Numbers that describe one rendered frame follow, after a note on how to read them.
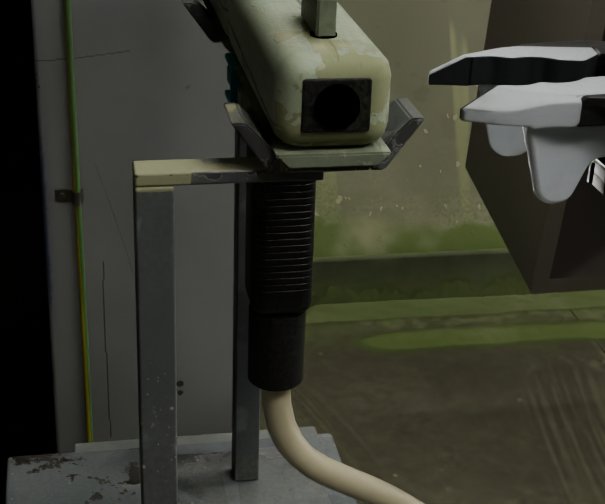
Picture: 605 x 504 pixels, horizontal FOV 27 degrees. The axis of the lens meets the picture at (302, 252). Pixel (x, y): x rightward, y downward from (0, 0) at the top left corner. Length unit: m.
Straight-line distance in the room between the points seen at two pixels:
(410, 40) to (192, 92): 1.72
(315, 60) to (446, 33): 2.33
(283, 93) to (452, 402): 1.93
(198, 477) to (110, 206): 0.37
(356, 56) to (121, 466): 0.44
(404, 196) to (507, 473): 0.74
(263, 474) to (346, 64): 0.41
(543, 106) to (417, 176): 2.11
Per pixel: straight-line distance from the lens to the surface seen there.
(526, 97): 0.61
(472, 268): 2.73
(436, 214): 2.71
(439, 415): 2.35
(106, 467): 0.86
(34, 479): 0.86
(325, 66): 0.49
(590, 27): 1.67
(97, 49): 1.09
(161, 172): 0.51
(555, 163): 0.63
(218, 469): 0.84
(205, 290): 1.18
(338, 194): 2.67
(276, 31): 0.52
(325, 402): 2.37
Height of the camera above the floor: 1.28
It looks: 25 degrees down
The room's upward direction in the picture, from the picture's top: 2 degrees clockwise
